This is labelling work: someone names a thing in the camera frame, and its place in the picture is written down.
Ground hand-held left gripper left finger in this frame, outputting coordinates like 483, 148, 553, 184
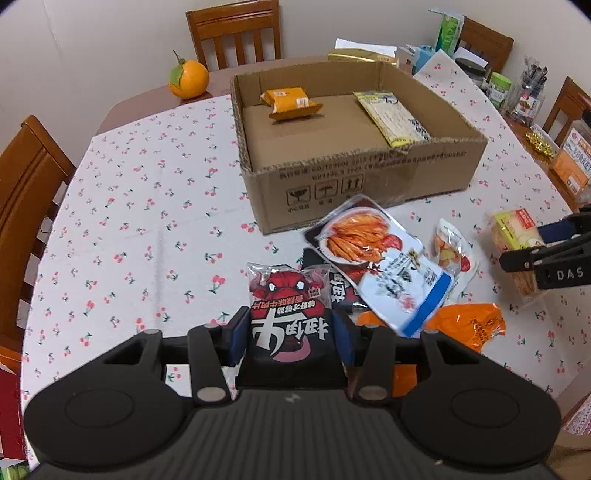
99, 307, 252, 408

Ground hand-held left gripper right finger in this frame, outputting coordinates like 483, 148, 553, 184
332, 310, 485, 403

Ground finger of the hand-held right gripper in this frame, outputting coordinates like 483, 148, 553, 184
536, 211, 591, 246
499, 232, 591, 274

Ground yellow cracker packet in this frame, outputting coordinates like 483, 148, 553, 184
489, 209, 549, 305

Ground black red snack packet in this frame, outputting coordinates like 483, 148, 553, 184
246, 262, 344, 368
301, 248, 366, 315

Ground small white fruit snack packet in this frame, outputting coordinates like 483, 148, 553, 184
431, 218, 478, 303

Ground orange foil snack bag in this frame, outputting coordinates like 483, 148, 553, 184
355, 302, 507, 398

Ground large white snack bag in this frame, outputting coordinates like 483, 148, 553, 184
303, 194, 455, 340

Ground cardboard box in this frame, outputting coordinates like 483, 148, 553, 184
229, 60, 489, 236

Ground orange label container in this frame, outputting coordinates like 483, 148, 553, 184
549, 122, 591, 200

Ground gold ornament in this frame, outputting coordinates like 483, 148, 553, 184
524, 130, 557, 160

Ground wooden chair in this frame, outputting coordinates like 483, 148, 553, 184
185, 0, 283, 73
542, 76, 591, 136
0, 115, 77, 361
455, 16, 515, 75

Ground clear plastic container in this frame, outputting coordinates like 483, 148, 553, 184
505, 55, 550, 126

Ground green lid jar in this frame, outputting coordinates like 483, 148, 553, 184
488, 72, 513, 110

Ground black lid jar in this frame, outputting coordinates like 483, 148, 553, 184
455, 58, 488, 88

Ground yellow green noodle packet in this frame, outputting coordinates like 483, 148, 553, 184
353, 90, 432, 149

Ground light blue box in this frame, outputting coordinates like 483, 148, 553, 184
413, 45, 445, 75

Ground green white carton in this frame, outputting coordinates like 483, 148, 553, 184
429, 9, 465, 58

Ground small orange snack packet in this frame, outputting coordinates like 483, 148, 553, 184
260, 87, 324, 123

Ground red box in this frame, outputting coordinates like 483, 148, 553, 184
0, 357, 28, 462

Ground orange fruit with leaf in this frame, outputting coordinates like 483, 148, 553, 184
167, 51, 211, 100

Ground gold tissue pack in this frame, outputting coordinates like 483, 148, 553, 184
328, 39, 400, 68

